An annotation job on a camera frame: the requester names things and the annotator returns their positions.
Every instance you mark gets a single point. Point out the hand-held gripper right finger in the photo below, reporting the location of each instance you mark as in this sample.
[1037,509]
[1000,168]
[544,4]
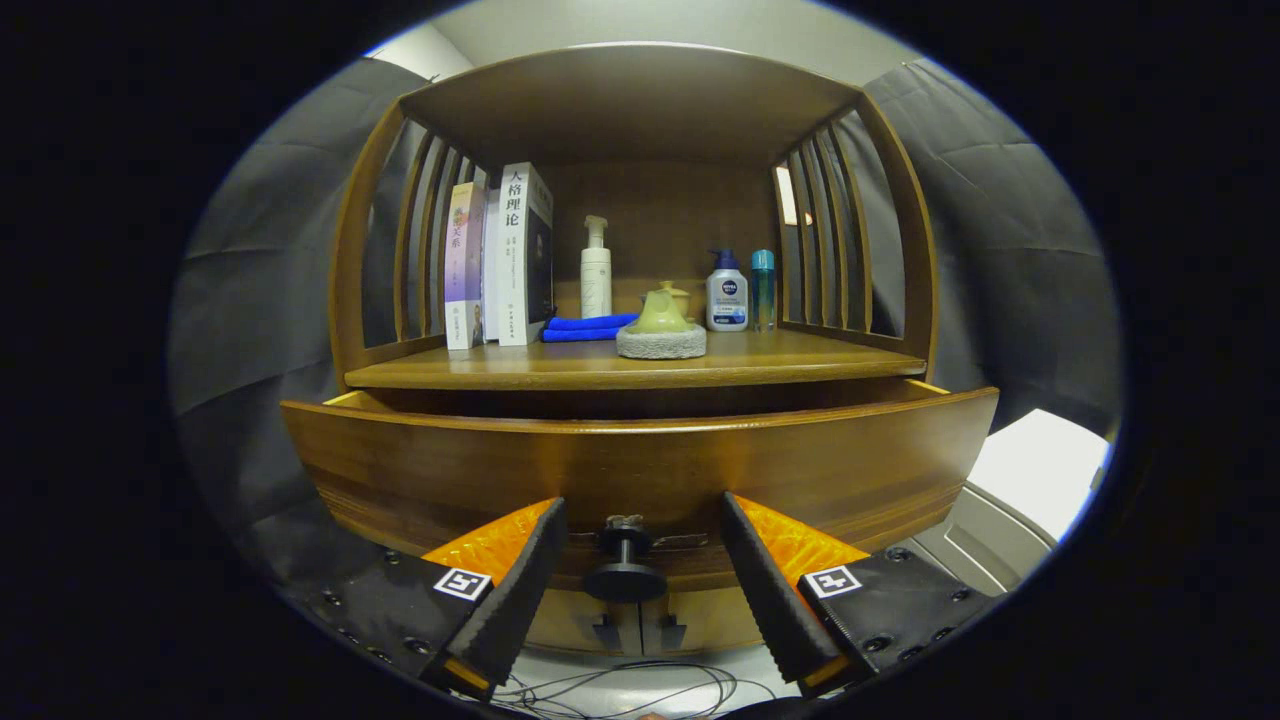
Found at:
[775,600]

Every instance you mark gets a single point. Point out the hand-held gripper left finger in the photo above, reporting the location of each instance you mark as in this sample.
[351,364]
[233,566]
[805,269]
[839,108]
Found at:
[520,600]

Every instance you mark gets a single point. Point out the black drawer knob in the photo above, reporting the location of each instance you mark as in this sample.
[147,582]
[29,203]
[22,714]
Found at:
[625,580]

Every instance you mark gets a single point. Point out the brown wooden drawer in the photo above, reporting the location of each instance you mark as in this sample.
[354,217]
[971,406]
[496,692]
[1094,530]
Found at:
[700,470]

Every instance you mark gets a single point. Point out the wooden cabinet door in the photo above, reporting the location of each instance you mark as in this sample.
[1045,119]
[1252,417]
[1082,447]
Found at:
[720,615]
[570,620]

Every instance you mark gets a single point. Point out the wooden countertop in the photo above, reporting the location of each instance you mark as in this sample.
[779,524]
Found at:
[780,360]

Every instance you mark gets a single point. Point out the brown wooden cabinet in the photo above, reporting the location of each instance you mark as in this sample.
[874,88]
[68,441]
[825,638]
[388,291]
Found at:
[650,200]

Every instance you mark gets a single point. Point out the grey slatted panel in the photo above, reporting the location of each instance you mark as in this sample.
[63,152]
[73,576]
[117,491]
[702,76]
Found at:
[990,550]

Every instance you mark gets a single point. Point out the blue folded cloth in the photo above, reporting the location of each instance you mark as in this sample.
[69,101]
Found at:
[580,328]

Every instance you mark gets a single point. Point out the white flat panel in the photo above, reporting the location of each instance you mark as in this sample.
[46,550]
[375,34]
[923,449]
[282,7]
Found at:
[1040,470]

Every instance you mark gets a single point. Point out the white bottle with blue cap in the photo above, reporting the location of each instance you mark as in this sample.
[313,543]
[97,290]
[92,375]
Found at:
[727,295]

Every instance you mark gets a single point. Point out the slim teal bottle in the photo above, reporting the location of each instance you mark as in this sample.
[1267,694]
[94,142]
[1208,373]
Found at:
[763,290]

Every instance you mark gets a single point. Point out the yellow lidded teacup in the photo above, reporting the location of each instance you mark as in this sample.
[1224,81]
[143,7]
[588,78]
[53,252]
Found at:
[681,293]

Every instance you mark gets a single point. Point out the white pump bottle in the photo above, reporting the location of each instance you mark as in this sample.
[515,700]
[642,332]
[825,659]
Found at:
[596,280]

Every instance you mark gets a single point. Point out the thin white book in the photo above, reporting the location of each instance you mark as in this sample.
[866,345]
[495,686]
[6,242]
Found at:
[491,270]

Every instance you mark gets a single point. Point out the pink and purple book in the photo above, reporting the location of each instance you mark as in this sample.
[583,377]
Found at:
[464,270]

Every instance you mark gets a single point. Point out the thick white book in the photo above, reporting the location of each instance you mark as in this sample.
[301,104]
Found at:
[515,260]

